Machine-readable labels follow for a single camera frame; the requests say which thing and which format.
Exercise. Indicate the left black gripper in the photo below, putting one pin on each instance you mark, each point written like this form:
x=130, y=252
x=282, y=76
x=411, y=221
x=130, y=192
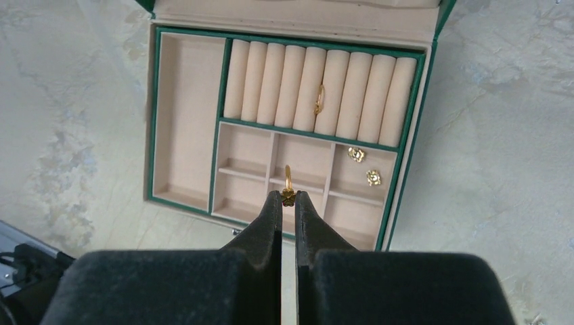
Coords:
x=29, y=279

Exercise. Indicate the green removable jewelry tray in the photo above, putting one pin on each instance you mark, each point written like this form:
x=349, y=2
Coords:
x=188, y=116

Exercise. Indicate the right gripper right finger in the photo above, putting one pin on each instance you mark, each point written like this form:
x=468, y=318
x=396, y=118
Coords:
x=338, y=284

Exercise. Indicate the green jewelry box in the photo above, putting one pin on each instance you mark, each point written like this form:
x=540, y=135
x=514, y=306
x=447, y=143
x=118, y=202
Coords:
x=296, y=13

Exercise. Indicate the gold stud earring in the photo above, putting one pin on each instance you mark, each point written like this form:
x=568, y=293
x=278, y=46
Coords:
x=373, y=177
x=356, y=154

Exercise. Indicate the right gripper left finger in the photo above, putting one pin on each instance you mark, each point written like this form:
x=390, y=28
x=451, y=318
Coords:
x=239, y=283

